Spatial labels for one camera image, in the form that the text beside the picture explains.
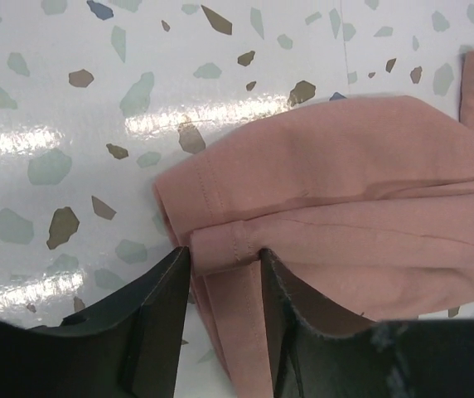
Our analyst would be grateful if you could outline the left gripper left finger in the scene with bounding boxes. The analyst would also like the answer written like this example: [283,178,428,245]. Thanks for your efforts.
[60,245,191,398]

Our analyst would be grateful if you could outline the pink t shirt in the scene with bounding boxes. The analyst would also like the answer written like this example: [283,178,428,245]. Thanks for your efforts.
[153,51,474,397]

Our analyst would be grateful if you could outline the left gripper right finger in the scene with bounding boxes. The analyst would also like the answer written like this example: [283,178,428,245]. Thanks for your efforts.
[260,250,382,397]

